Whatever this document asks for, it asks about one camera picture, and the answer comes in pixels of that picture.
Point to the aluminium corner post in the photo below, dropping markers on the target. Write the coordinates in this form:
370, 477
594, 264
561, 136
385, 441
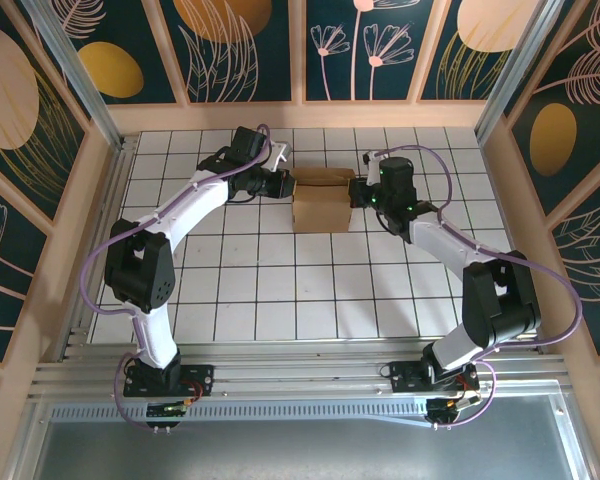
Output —
87, 95
510, 75

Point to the brown cardboard paper box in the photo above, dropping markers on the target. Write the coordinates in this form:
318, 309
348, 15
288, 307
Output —
320, 215

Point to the aluminium side rail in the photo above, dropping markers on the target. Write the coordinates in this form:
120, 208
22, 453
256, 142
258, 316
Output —
119, 170

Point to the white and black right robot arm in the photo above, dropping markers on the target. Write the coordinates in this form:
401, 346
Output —
445, 240

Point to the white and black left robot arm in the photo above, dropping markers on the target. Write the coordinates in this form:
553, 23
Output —
155, 335

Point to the small green circuit board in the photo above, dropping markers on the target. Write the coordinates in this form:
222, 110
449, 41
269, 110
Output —
167, 410

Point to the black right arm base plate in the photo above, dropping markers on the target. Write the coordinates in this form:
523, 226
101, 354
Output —
405, 375

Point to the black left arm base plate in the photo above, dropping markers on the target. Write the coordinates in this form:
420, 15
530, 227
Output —
200, 375

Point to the grey metal sheet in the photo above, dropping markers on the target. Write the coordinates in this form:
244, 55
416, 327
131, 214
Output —
300, 450

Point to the aluminium mounting rail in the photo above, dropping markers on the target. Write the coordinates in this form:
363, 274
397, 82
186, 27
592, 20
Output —
300, 372

